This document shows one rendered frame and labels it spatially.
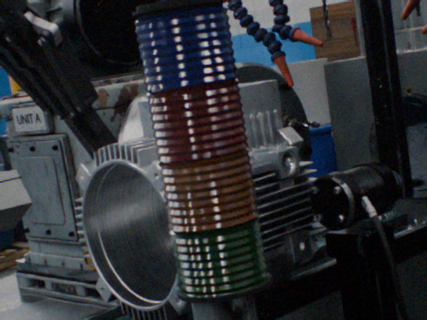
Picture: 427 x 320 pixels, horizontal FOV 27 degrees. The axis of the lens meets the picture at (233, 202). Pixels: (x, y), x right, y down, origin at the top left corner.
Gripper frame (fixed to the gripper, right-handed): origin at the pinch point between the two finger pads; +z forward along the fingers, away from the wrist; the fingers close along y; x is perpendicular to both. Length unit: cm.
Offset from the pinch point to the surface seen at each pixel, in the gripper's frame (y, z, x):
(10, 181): 17.9, 3.4, 3.4
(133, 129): 29.3, 15.6, -21.7
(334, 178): -20.5, 13.4, -8.2
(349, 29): 360, 236, -425
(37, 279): 62, 36, -6
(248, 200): -38.8, -5.3, 14.6
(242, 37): 485, 231, -434
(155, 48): -36.5, -16.0, 12.6
